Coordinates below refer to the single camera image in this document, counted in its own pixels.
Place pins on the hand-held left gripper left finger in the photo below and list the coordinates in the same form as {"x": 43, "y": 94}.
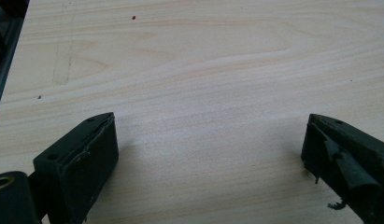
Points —
{"x": 77, "y": 168}

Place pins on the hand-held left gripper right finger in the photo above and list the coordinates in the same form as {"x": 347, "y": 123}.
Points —
{"x": 351, "y": 161}

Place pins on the dark metal frame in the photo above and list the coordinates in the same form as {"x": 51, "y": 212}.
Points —
{"x": 6, "y": 46}

